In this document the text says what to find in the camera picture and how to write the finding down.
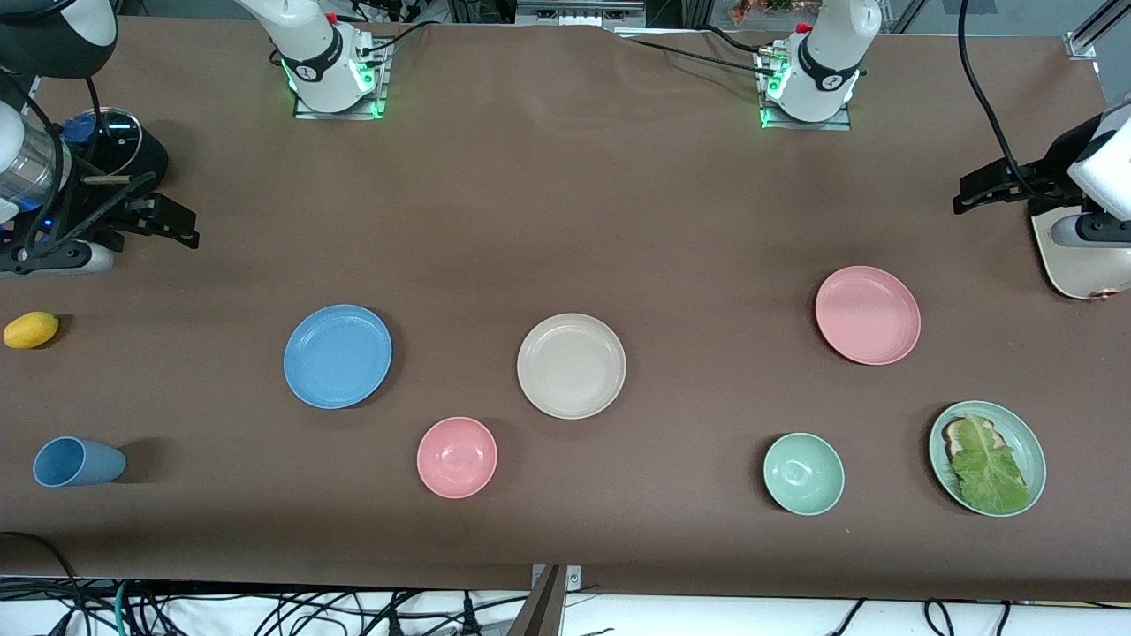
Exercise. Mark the blue cup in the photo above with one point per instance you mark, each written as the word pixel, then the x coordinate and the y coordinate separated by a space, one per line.
pixel 79 462

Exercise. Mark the yellow lemon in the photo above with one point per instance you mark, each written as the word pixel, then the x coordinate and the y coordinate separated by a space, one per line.
pixel 31 329

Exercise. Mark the pink plate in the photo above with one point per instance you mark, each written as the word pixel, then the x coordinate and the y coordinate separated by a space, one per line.
pixel 867 315

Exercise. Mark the aluminium corner profile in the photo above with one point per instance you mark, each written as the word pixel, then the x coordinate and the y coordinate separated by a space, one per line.
pixel 1091 35

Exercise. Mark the green plate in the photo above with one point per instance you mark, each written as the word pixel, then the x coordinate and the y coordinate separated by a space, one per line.
pixel 1025 442

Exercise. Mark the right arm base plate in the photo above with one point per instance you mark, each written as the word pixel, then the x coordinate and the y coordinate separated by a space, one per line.
pixel 382 97

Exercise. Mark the blue plate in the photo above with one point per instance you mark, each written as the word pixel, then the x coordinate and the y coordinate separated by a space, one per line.
pixel 337 357

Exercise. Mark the aluminium frame beam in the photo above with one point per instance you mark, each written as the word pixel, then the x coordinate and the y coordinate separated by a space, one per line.
pixel 574 13

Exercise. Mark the dark metal pole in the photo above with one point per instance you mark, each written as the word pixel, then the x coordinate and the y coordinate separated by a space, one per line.
pixel 541 609

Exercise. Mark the green lettuce leaf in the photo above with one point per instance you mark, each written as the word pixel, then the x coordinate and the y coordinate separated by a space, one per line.
pixel 990 468

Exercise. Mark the silver table bracket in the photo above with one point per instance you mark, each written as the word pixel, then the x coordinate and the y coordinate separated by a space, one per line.
pixel 574 576

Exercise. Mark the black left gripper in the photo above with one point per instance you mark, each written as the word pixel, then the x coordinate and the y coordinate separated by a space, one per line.
pixel 1048 170

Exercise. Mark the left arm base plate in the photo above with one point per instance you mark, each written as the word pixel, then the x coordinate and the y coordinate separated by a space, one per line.
pixel 844 124

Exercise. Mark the beige toaster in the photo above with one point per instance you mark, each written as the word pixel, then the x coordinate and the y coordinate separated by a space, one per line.
pixel 1074 269

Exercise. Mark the beige plate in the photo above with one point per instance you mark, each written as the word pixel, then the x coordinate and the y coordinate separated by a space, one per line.
pixel 571 366

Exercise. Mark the small green bowl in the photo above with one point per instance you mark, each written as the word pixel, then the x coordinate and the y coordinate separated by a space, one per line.
pixel 803 473

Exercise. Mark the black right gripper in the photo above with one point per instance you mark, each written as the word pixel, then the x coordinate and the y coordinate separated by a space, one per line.
pixel 132 164

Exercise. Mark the toast slice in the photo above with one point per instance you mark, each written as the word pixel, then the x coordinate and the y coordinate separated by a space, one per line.
pixel 952 435

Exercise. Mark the small pink bowl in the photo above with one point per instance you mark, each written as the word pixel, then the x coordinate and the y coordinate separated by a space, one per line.
pixel 457 458

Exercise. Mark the brown table cover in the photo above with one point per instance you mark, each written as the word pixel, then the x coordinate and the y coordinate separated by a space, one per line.
pixel 530 177

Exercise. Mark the black pot with glass lid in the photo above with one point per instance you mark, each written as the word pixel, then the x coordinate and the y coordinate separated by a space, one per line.
pixel 115 141

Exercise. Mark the orange plant decoration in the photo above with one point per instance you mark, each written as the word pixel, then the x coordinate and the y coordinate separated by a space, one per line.
pixel 769 7

